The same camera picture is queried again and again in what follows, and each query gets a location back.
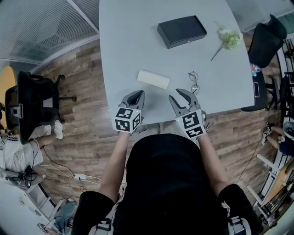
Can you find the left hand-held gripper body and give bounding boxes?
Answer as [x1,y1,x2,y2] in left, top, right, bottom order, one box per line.
[114,103,147,134]

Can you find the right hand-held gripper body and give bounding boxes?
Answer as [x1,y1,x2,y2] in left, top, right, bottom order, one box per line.
[175,104,210,140]

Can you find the black wire-frame eyeglasses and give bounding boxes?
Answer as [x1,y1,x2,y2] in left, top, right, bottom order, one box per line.
[188,71,201,95]

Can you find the white glasses case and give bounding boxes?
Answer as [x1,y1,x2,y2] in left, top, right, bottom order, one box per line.
[137,69,171,90]

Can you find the person's right forearm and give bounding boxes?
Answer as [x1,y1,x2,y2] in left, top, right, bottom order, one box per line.
[196,133,228,198]

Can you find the person's left forearm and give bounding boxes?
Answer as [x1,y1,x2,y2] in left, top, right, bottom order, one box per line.
[98,132,129,203]

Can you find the person's light trousers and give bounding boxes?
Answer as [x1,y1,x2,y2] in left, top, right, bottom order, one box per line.
[135,121,200,147]

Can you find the person's black shirt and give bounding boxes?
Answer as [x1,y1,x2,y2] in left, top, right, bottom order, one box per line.
[72,133,262,235]

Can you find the colourful snack packets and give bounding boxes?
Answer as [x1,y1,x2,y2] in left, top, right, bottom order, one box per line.
[249,63,262,76]

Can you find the green artificial flower sprig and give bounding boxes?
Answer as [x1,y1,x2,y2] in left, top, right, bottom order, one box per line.
[210,22,243,62]

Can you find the black rectangular box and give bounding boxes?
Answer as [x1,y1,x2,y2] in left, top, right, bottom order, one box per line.
[157,15,207,50]

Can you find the black office chair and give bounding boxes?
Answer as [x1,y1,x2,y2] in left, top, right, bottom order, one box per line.
[241,14,288,112]
[5,71,78,145]
[266,73,294,123]

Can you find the grey round chair back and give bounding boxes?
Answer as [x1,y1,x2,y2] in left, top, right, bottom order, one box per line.
[282,121,294,139]

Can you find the wooden desk with white legs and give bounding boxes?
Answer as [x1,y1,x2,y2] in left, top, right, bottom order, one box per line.
[247,153,294,230]

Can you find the blue denim cloth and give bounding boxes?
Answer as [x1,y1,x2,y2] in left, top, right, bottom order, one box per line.
[54,199,79,230]

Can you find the yellow round table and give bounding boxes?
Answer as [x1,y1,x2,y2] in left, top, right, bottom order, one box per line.
[0,66,17,136]

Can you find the white power cable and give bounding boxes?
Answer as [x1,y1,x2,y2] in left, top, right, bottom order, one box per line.
[43,164,102,186]

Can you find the grey shoulder strap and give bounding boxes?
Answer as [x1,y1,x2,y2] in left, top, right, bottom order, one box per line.
[221,201,248,235]
[89,218,114,235]

